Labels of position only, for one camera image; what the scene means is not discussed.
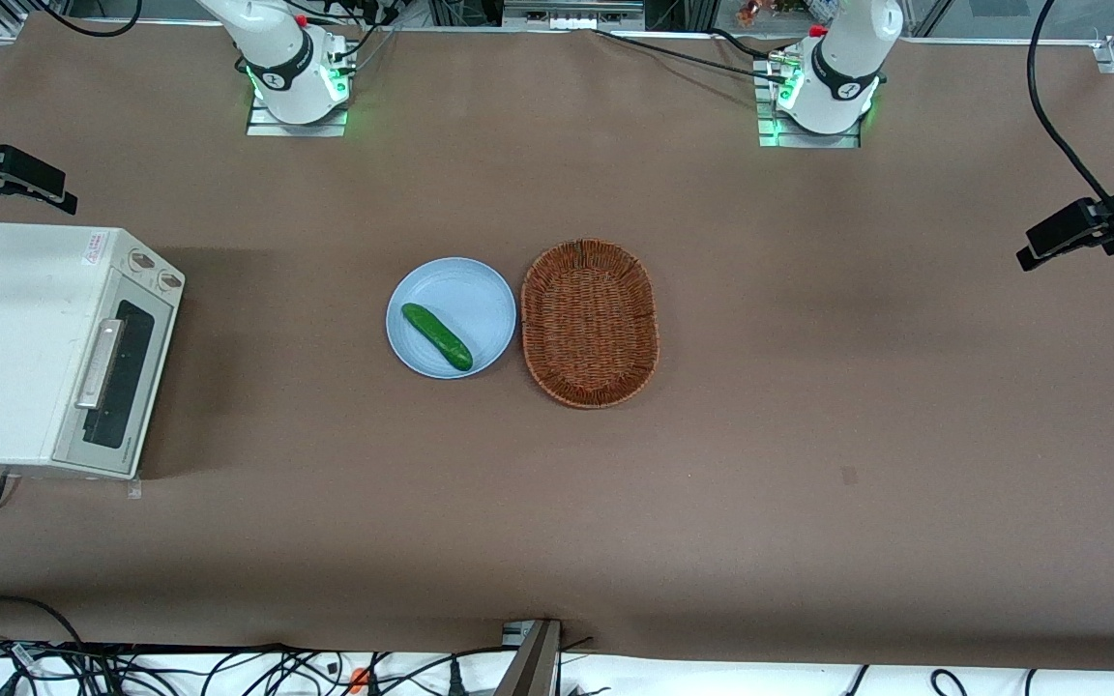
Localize white toaster oven body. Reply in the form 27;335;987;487
0;222;186;481

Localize green cucumber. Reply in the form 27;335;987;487
400;303;474;372

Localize light blue round plate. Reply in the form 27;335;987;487
386;257;517;380

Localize brown wicker oval basket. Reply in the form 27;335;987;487
520;239;660;410

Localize grey power strip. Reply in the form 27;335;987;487
502;0;646;30

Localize brown table cover mat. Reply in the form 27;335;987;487
0;21;1114;670

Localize black left wrist camera cable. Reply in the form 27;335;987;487
1026;0;1114;228

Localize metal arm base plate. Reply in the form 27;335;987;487
247;97;348;137
759;58;861;149

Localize short black base cable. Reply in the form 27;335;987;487
710;27;776;59

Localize long black base cable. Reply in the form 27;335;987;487
572;26;792;86

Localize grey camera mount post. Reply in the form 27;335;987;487
493;619;564;696

